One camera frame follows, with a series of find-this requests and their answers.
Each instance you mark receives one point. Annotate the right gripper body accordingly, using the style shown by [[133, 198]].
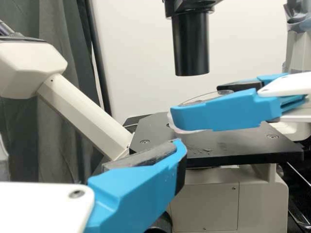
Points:
[[289, 85]]

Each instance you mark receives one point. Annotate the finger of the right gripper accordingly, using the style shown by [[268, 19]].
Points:
[[243, 86], [218, 116]]

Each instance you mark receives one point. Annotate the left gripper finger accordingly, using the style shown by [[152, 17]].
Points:
[[136, 189]]

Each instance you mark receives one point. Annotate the petri dish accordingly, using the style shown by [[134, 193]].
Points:
[[184, 131]]

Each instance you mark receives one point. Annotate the white pipette stand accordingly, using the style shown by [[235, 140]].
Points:
[[296, 48]]

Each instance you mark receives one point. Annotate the cream microscope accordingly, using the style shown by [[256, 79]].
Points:
[[80, 106]]

